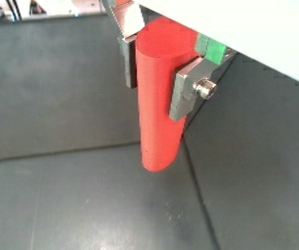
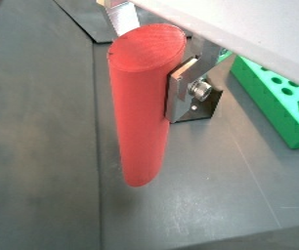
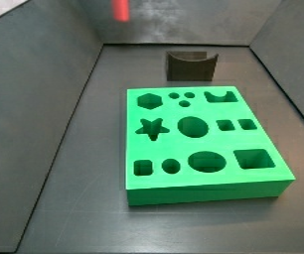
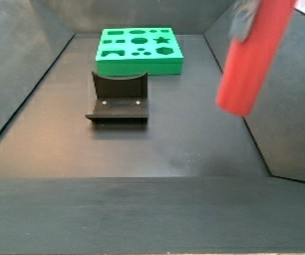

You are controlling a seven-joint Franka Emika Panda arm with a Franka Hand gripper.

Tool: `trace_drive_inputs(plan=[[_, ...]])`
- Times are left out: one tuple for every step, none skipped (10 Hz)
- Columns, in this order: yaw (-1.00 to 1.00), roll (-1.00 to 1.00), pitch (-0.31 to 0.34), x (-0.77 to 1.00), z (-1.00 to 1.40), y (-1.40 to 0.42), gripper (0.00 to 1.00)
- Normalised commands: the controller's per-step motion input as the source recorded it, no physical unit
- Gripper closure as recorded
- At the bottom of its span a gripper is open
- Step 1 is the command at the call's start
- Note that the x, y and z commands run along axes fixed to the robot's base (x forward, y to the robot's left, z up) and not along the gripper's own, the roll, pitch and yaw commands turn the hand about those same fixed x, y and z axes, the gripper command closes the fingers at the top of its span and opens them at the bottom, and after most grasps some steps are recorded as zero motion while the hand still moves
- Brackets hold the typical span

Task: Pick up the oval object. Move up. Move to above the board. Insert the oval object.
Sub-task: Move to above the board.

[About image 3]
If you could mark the black curved peg holder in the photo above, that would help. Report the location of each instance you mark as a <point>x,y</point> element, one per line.
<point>190,66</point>

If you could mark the green shape sorter board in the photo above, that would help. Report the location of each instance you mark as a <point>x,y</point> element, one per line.
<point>197,148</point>

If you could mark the red oval cylinder peg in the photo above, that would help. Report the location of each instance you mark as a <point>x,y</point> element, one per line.
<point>120,10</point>

